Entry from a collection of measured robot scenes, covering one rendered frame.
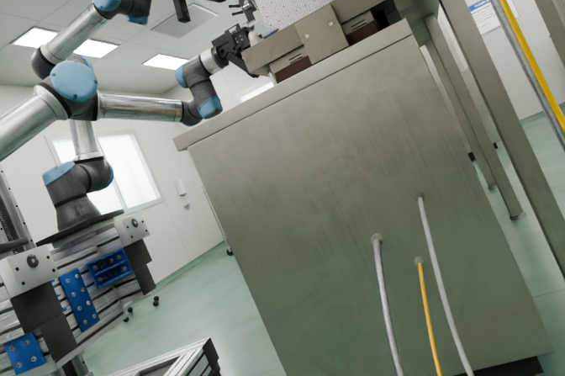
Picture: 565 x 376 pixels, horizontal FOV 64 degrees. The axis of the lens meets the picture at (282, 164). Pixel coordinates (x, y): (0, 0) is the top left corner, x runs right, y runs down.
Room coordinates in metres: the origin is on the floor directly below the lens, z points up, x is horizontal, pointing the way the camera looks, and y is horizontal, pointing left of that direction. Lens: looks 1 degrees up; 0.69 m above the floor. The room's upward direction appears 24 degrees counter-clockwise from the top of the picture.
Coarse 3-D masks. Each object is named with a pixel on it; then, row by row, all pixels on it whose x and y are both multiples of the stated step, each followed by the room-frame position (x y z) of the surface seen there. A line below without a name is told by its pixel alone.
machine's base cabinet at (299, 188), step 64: (384, 64) 1.02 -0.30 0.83; (256, 128) 1.13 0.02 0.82; (320, 128) 1.08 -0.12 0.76; (384, 128) 1.04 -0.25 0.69; (448, 128) 1.00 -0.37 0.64; (256, 192) 1.15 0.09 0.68; (320, 192) 1.10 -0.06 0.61; (384, 192) 1.06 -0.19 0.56; (448, 192) 1.02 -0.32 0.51; (256, 256) 1.18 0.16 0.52; (320, 256) 1.13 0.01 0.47; (384, 256) 1.08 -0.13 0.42; (448, 256) 1.03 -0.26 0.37; (512, 256) 0.99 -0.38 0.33; (320, 320) 1.15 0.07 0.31; (512, 320) 1.01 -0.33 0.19
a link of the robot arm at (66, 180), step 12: (60, 168) 1.58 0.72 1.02; (72, 168) 1.61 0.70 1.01; (84, 168) 1.67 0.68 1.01; (48, 180) 1.57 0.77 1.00; (60, 180) 1.57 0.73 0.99; (72, 180) 1.60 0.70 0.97; (84, 180) 1.64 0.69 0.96; (48, 192) 1.59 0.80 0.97; (60, 192) 1.57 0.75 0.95; (72, 192) 1.58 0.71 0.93; (84, 192) 1.62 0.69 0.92
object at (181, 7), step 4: (176, 0) 1.49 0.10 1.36; (180, 0) 1.49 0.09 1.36; (184, 0) 1.52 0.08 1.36; (176, 4) 1.49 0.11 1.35; (180, 4) 1.49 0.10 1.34; (184, 4) 1.51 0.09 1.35; (176, 8) 1.49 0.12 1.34; (180, 8) 1.49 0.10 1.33; (184, 8) 1.50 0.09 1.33; (176, 12) 1.49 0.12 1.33; (180, 12) 1.49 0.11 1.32; (184, 12) 1.50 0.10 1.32; (180, 16) 1.49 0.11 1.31; (184, 16) 1.49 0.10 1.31; (188, 16) 1.52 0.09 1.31; (180, 20) 1.50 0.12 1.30; (184, 20) 1.50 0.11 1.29; (188, 20) 1.52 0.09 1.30
